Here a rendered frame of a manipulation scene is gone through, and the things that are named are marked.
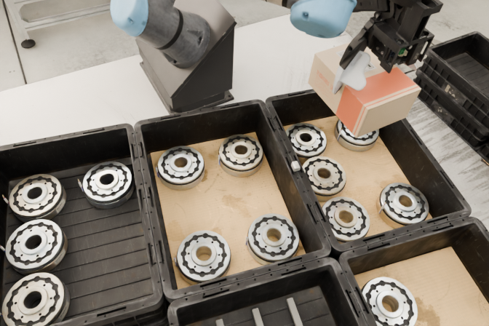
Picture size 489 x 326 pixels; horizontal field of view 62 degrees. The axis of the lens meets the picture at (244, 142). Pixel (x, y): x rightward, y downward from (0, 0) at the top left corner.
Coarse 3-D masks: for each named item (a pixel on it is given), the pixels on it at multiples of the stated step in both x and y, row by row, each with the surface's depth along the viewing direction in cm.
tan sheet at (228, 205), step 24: (216, 144) 98; (216, 168) 94; (264, 168) 95; (168, 192) 89; (192, 192) 90; (216, 192) 90; (240, 192) 90; (264, 192) 90; (168, 216) 86; (192, 216) 86; (216, 216) 86; (240, 216) 86; (288, 216) 87; (168, 240) 82; (240, 240) 83; (240, 264) 80
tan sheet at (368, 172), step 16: (320, 128) 103; (336, 144) 100; (336, 160) 97; (352, 160) 97; (368, 160) 98; (384, 160) 98; (352, 176) 94; (368, 176) 95; (384, 176) 95; (400, 176) 95; (352, 192) 92; (368, 192) 92; (368, 208) 89; (384, 224) 87
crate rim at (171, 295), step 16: (192, 112) 91; (208, 112) 91; (272, 128) 91; (144, 160) 82; (288, 160) 84; (144, 176) 80; (304, 192) 79; (320, 224) 75; (160, 240) 71; (320, 240) 73; (160, 256) 70; (304, 256) 71; (320, 256) 71; (160, 272) 68; (240, 272) 69; (256, 272) 69; (192, 288) 66; (208, 288) 67
